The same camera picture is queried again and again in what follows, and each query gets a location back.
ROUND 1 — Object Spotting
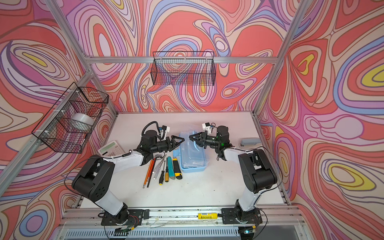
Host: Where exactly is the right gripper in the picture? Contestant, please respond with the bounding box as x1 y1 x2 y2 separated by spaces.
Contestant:
189 130 221 149

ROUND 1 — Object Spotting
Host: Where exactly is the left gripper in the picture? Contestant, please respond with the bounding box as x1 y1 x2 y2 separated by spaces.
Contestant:
149 136 184 155

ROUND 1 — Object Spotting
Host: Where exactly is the blue plastic tool box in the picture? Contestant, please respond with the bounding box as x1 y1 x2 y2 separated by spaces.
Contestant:
173 131 209 173

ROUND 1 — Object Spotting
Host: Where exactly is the teal utility knife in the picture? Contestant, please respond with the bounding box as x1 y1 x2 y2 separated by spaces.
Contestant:
167 157 176 180

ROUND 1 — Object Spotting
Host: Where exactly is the orange handled hex key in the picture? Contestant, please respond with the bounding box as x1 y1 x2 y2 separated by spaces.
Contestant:
143 159 155 189

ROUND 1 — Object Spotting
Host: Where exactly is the red handled hex key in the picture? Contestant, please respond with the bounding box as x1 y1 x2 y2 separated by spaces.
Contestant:
146 155 162 188

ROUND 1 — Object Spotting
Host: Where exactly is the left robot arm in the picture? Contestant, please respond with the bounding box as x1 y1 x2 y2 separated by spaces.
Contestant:
72 126 185 225

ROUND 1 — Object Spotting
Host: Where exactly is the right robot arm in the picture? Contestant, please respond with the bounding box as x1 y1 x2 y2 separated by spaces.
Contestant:
189 126 278 225

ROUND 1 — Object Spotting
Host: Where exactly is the yellow black utility knife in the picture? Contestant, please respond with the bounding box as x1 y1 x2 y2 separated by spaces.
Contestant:
173 158 183 180

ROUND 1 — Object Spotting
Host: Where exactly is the small silver screwdriver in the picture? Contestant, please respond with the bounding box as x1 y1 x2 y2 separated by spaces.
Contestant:
153 159 165 180

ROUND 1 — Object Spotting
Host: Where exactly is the black yellow screwdriver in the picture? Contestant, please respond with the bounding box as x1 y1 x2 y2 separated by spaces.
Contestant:
159 161 166 186

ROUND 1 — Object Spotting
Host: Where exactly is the grey stapler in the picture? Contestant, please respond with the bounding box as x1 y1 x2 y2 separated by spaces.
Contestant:
239 138 262 148

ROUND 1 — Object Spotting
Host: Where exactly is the white pink calculator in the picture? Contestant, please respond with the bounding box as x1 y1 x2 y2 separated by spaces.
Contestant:
98 141 125 158

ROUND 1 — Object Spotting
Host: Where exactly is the yellow handled screwdriver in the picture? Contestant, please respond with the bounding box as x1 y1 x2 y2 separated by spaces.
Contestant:
165 164 169 183

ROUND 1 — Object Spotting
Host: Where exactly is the black wire basket back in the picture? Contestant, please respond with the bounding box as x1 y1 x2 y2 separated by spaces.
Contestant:
151 51 216 86

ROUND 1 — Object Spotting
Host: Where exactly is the black wire basket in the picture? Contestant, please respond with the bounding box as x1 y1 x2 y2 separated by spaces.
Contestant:
32 83 109 154
151 51 216 86

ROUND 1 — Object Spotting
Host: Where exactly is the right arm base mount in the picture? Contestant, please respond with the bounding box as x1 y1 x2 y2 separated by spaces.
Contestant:
221 207 263 226

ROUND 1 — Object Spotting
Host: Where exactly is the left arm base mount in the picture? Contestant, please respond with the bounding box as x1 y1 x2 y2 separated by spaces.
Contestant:
101 209 150 227

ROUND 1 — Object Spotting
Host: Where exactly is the silver duct tape roll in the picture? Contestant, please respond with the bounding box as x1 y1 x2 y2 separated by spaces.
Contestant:
70 113 95 133

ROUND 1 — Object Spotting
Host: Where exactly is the black wire basket left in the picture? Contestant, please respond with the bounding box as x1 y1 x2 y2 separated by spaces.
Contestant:
32 83 109 154

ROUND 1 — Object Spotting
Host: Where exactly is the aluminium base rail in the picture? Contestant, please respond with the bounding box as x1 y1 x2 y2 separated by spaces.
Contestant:
59 205 306 228

